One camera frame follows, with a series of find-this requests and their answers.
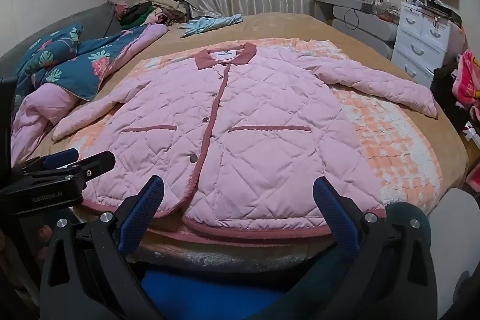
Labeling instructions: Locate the blue floral quilt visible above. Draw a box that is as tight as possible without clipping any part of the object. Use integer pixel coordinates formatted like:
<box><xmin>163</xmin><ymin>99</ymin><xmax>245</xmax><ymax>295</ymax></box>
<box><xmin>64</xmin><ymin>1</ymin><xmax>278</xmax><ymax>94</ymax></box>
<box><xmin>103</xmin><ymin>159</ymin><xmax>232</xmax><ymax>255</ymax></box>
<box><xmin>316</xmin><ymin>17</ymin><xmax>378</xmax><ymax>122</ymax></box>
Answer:
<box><xmin>10</xmin><ymin>23</ymin><xmax>169</xmax><ymax>165</ymax></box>

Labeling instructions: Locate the white drawer chest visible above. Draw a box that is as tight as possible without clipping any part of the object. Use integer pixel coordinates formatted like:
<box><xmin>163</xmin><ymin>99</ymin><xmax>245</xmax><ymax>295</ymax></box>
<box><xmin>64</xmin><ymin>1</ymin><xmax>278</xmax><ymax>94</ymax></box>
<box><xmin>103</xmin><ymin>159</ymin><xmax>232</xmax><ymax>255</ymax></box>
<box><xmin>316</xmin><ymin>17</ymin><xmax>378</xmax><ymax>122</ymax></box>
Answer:
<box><xmin>391</xmin><ymin>1</ymin><xmax>464</xmax><ymax>90</ymax></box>

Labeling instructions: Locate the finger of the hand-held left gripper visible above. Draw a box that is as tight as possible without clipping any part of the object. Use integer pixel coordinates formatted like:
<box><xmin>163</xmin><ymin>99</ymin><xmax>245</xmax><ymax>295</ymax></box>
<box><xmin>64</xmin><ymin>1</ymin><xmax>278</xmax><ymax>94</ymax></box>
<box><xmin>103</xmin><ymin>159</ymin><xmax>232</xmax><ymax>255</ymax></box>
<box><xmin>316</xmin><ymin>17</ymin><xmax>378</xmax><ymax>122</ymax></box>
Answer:
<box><xmin>42</xmin><ymin>148</ymin><xmax>80</xmax><ymax>169</ymax></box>
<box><xmin>11</xmin><ymin>151</ymin><xmax>116</xmax><ymax>193</ymax></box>

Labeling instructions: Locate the grey headboard cushion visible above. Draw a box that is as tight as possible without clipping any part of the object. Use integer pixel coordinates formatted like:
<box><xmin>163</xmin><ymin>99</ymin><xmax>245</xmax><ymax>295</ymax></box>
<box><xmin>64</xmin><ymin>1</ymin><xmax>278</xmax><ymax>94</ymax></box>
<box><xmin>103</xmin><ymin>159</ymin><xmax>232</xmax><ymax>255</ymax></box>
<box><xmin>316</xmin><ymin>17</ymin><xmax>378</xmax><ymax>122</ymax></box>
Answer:
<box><xmin>0</xmin><ymin>1</ymin><xmax>122</xmax><ymax>73</ymax></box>

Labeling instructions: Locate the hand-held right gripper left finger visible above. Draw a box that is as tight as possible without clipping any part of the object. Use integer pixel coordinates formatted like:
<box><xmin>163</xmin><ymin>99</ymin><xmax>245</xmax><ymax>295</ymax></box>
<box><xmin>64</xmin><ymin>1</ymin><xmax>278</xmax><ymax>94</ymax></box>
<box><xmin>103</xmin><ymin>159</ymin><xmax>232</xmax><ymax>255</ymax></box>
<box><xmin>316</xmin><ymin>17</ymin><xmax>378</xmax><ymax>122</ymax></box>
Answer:
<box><xmin>39</xmin><ymin>175</ymin><xmax>166</xmax><ymax>320</ymax></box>

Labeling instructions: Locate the dark cloth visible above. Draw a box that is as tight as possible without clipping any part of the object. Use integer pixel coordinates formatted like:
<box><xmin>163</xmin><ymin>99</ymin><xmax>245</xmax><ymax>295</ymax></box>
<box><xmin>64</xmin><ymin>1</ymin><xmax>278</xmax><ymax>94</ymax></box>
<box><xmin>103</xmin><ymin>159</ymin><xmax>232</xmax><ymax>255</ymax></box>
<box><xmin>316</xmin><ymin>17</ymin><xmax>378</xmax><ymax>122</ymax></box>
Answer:
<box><xmin>430</xmin><ymin>66</ymin><xmax>469</xmax><ymax>133</ymax></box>

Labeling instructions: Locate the pink quilted jacket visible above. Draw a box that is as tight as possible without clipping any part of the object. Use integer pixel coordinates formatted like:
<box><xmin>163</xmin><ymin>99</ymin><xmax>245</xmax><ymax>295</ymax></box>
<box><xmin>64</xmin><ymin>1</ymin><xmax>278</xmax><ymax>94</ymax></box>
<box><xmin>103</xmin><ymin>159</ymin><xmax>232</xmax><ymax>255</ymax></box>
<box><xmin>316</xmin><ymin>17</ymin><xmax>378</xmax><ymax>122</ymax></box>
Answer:
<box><xmin>52</xmin><ymin>42</ymin><xmax>439</xmax><ymax>240</ymax></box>

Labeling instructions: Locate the pink printed blanket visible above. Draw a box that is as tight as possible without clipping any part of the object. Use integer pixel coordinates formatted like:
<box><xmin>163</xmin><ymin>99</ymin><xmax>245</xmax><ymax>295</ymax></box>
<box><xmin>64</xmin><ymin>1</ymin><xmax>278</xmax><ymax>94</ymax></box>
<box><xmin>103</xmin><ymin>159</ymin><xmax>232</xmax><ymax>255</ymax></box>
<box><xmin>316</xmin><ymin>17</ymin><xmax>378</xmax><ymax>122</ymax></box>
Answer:
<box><xmin>452</xmin><ymin>50</ymin><xmax>480</xmax><ymax>118</ymax></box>

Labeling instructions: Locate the light blue garment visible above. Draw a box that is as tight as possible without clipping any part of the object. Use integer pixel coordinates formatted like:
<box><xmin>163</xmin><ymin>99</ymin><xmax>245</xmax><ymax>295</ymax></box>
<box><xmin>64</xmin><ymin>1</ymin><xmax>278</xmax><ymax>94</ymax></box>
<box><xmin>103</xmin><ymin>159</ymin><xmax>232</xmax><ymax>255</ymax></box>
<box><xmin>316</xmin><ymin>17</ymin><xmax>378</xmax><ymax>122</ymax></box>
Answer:
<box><xmin>179</xmin><ymin>14</ymin><xmax>244</xmax><ymax>39</ymax></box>

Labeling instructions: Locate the pile of clothes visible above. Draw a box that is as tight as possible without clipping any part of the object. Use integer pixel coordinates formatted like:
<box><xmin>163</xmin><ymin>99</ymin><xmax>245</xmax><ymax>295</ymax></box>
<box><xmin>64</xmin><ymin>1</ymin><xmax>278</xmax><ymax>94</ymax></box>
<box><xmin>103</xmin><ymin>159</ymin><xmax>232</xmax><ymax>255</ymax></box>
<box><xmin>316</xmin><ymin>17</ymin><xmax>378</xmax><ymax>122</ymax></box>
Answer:
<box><xmin>114</xmin><ymin>0</ymin><xmax>192</xmax><ymax>30</ymax></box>

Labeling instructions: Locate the black set-top box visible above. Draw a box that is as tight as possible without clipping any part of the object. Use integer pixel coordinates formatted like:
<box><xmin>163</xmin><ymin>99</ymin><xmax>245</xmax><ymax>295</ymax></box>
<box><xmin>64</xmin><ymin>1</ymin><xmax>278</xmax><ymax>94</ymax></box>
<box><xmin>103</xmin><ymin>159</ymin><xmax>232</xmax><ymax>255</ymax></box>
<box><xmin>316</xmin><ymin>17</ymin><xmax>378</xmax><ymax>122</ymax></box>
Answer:
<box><xmin>424</xmin><ymin>1</ymin><xmax>462</xmax><ymax>24</ymax></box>

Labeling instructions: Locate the blue floral pillow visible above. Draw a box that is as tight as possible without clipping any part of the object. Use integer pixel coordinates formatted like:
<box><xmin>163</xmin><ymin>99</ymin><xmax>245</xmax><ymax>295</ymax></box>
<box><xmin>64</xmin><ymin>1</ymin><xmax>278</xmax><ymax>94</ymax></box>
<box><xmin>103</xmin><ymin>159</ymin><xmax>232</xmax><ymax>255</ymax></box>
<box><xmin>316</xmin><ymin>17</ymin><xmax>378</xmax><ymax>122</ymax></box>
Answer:
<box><xmin>15</xmin><ymin>24</ymin><xmax>83</xmax><ymax>88</ymax></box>

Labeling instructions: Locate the blue cloth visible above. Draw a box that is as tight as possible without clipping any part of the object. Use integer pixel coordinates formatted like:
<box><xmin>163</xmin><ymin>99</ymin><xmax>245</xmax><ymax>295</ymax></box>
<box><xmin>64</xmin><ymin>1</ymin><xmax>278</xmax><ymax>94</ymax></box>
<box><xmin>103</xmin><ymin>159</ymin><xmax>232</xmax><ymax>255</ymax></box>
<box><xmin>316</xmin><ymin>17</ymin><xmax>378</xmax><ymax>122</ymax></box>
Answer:
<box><xmin>142</xmin><ymin>269</ymin><xmax>286</xmax><ymax>320</ymax></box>

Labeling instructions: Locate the grey desk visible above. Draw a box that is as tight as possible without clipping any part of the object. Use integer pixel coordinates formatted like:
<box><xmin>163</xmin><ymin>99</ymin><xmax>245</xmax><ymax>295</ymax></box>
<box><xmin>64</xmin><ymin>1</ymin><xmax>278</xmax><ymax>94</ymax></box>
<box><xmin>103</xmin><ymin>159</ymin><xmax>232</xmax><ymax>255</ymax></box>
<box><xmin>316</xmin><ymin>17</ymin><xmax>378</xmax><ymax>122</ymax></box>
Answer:
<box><xmin>314</xmin><ymin>0</ymin><xmax>398</xmax><ymax>51</ymax></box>

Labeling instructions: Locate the bed with tan cover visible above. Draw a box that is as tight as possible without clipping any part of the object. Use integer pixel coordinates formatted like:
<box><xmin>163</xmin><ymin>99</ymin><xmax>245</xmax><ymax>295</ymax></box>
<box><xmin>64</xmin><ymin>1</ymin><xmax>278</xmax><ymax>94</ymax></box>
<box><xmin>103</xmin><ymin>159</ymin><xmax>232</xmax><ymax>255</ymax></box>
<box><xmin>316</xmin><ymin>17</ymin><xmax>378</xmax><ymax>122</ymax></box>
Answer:
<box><xmin>11</xmin><ymin>13</ymin><xmax>469</xmax><ymax>268</ymax></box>

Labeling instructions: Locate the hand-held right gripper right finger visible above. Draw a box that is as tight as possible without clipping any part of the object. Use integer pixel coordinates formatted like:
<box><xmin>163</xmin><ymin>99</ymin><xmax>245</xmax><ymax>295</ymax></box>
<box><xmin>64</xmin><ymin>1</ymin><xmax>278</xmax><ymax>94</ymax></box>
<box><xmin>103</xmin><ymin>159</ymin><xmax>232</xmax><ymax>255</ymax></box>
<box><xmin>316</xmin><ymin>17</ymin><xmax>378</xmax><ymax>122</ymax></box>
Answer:
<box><xmin>313</xmin><ymin>175</ymin><xmax>437</xmax><ymax>320</ymax></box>

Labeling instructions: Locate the orange checked blanket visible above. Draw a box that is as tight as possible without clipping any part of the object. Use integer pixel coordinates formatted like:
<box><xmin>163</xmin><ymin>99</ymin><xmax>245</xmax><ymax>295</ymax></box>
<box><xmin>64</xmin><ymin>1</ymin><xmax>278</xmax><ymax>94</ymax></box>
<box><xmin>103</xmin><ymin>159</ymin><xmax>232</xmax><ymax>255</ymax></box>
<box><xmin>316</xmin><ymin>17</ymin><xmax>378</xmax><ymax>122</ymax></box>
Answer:
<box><xmin>56</xmin><ymin>38</ymin><xmax>443</xmax><ymax>268</ymax></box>

